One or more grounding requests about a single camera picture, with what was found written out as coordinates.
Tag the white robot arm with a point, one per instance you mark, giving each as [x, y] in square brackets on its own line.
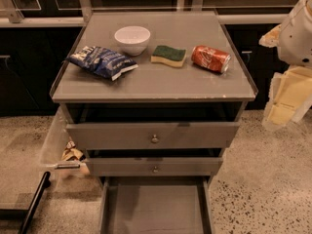
[295, 39]

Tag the black bar handle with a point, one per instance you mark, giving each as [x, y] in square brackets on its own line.
[29, 214]

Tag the white ceramic bowl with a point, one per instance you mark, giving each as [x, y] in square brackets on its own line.
[132, 40]

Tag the grey open bottom drawer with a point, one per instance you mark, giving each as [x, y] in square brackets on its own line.
[156, 205]

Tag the red coke can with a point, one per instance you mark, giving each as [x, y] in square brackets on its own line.
[210, 58]

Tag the grey top drawer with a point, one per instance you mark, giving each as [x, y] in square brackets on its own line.
[153, 135]

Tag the grey drawer cabinet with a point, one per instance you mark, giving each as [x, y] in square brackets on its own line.
[154, 93]

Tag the blue chip bag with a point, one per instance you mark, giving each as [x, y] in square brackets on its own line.
[102, 62]

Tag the clear plastic bin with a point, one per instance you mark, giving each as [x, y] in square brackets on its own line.
[66, 176]

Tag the green yellow sponge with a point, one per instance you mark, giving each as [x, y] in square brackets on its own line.
[168, 56]

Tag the crumpled snack wrapper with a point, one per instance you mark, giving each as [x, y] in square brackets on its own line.
[71, 153]

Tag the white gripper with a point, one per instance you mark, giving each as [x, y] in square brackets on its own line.
[296, 39]

